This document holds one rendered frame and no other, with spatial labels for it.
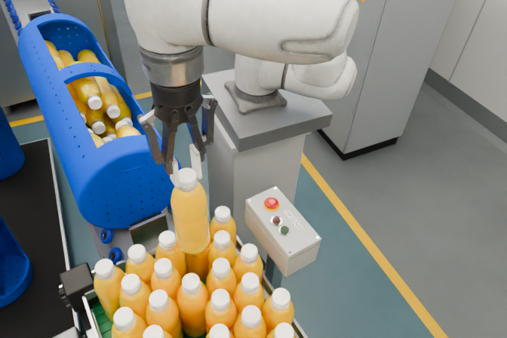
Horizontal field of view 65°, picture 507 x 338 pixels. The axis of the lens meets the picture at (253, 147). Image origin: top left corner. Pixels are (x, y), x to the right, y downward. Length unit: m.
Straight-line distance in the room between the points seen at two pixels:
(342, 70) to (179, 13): 0.84
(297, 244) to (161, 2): 0.68
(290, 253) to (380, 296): 1.34
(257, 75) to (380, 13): 1.05
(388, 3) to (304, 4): 1.77
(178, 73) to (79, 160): 0.59
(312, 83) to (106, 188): 0.67
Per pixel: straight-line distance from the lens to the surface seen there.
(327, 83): 1.26
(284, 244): 1.00
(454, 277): 2.50
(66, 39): 1.81
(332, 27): 0.46
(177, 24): 0.51
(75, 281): 1.12
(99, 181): 1.06
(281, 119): 1.38
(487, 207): 2.94
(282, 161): 1.54
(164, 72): 0.57
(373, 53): 2.33
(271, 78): 1.31
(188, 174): 0.76
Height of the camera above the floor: 1.93
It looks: 43 degrees down
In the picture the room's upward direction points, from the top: 3 degrees clockwise
